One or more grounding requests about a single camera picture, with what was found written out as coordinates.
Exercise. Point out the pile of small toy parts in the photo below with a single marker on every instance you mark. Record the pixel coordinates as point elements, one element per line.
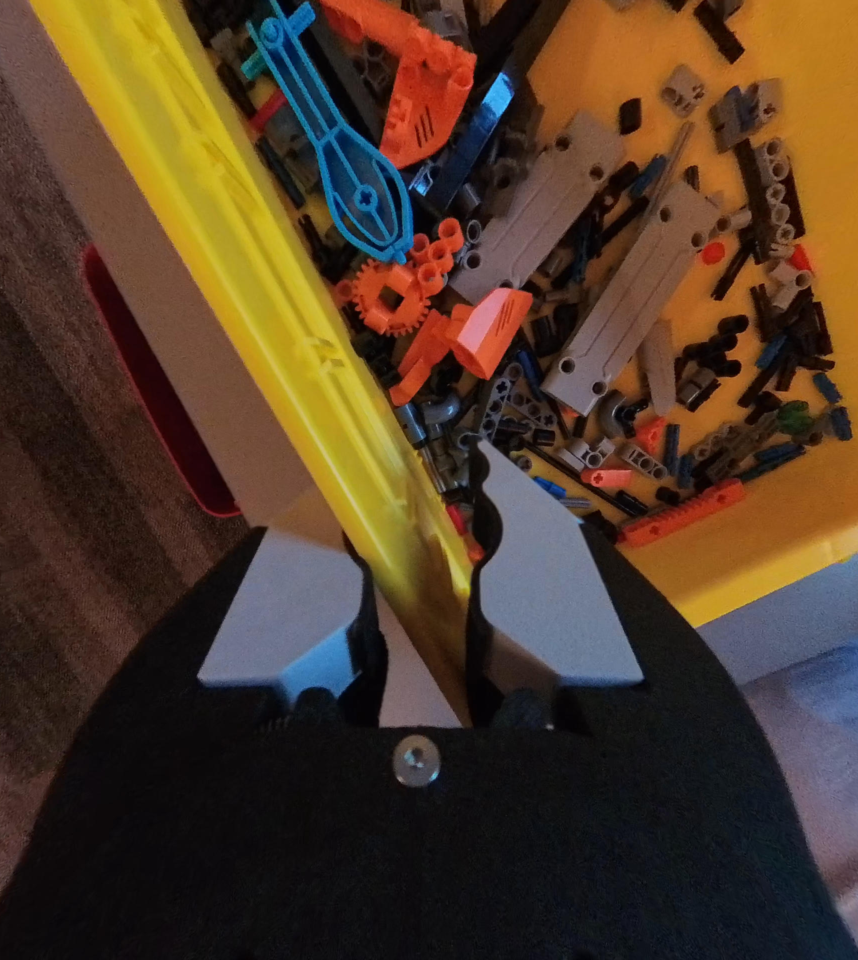
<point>714,352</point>

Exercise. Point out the orange curved toy panel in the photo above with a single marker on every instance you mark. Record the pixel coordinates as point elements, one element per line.
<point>429,97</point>

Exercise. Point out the orange toy gear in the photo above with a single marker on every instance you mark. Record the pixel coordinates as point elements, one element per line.
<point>369,307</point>

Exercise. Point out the blue toy tool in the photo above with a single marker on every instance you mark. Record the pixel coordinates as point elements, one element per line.
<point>309,105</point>

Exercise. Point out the orange toy wedge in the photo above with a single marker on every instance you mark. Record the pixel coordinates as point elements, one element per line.
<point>489,330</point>

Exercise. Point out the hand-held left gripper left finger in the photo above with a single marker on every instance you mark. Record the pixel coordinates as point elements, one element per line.
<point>279,615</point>

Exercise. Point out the green round toy piece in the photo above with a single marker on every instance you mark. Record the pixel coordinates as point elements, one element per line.
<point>796,416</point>

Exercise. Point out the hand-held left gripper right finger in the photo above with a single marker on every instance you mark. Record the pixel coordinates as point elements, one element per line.
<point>556,600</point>

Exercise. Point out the yellow plastic bin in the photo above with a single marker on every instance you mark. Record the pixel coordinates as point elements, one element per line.
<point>849,150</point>

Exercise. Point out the grey long toy panel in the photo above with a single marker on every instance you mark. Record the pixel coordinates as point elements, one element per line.
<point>534,217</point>
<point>624,300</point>

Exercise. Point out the orange toothed toy rack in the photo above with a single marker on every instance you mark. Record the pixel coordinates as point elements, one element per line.
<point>684,514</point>

